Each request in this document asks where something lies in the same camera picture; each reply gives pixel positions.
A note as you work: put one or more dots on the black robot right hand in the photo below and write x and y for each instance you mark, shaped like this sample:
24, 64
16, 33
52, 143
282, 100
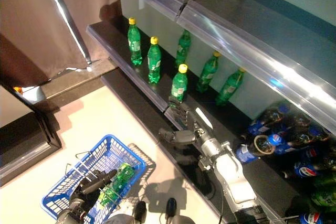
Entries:
183, 136

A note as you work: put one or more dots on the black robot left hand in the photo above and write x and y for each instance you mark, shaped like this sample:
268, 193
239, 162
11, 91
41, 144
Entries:
92, 182

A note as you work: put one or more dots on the blue plastic shopping basket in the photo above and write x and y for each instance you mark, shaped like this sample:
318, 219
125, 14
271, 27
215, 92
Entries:
105, 145

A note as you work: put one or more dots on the Pepsi cola bottle blue cap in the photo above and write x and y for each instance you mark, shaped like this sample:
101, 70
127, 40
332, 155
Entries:
302, 127
304, 171
286, 146
245, 153
312, 218
262, 125

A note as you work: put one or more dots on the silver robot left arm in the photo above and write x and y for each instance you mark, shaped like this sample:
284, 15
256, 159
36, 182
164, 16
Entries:
71, 213

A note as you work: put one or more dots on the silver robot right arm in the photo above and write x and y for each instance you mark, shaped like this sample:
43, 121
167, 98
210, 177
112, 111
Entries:
231, 171

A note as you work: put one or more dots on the white strip at right wrist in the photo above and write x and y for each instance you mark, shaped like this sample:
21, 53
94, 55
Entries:
204, 118

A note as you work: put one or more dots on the grey robot left leg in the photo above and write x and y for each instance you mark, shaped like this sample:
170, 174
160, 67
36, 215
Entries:
140, 211

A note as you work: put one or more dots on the grey robot leg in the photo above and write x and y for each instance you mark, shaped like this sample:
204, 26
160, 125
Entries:
140, 211
171, 207

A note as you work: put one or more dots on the black shelf base plinth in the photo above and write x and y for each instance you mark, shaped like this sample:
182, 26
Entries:
136, 103

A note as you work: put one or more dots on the grey robot right leg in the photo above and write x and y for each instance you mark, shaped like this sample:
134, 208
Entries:
171, 207

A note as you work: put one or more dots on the dark neighbouring shelf unit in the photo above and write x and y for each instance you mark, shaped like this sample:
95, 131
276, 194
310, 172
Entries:
23, 142

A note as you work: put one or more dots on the silver foil tape strip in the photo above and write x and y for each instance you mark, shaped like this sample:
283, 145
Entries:
71, 69

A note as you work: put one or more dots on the small orange tag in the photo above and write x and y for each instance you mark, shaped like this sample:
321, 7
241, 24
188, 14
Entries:
17, 89

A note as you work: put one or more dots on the chrome stand pole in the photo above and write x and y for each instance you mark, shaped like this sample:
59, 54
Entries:
65, 11

